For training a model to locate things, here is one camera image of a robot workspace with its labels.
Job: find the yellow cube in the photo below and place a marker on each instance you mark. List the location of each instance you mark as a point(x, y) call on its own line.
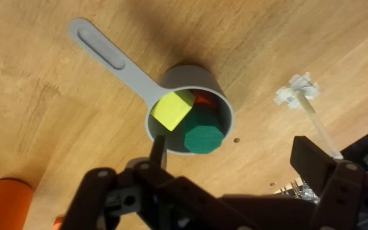
point(173, 108)

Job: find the orange plastic cup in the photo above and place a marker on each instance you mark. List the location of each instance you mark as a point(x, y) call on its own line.
point(16, 199)

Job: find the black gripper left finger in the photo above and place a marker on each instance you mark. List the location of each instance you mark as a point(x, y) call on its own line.
point(159, 153)

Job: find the red cube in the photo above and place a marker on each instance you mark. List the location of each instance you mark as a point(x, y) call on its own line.
point(203, 98)

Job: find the grey measuring cup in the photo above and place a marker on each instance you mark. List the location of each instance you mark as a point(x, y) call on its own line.
point(183, 77)

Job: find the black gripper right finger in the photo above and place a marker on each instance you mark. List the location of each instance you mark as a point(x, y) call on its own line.
point(312, 164)

